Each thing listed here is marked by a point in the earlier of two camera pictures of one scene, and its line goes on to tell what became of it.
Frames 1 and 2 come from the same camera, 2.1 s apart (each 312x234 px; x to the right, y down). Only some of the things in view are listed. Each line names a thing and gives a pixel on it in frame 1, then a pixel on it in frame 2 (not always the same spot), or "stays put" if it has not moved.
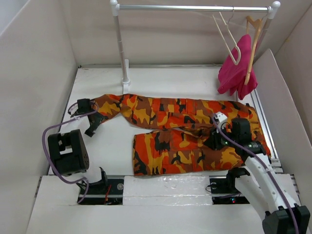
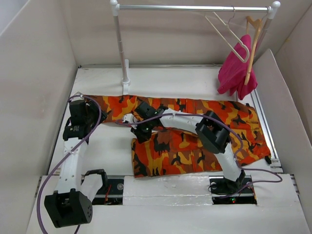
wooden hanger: x=258 y=23 stays put
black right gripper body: x=219 y=140 → x=144 y=129
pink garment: x=233 y=76 stays put
